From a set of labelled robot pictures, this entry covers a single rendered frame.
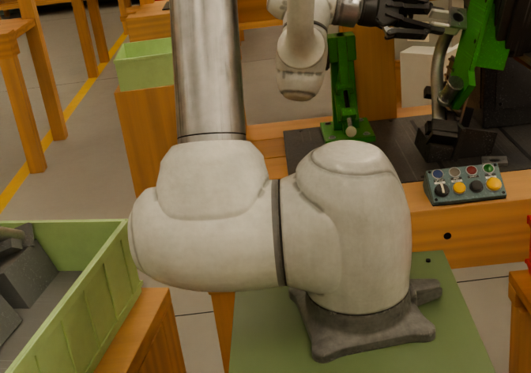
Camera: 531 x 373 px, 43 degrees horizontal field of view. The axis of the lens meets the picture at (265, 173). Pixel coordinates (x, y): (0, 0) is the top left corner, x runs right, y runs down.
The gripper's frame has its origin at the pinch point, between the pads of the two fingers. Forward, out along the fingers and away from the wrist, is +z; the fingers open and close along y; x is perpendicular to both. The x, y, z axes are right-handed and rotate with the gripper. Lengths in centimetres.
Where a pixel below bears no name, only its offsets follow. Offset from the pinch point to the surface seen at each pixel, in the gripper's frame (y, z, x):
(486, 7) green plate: -4.2, 4.5, -12.6
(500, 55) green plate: -10.2, 11.0, -4.7
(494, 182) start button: -41.2, 8.3, -5.6
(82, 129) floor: 111, -153, 342
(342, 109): -14.8, -18.4, 21.8
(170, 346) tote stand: -78, -52, 18
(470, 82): -17.1, 4.8, -3.0
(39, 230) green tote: -59, -82, 11
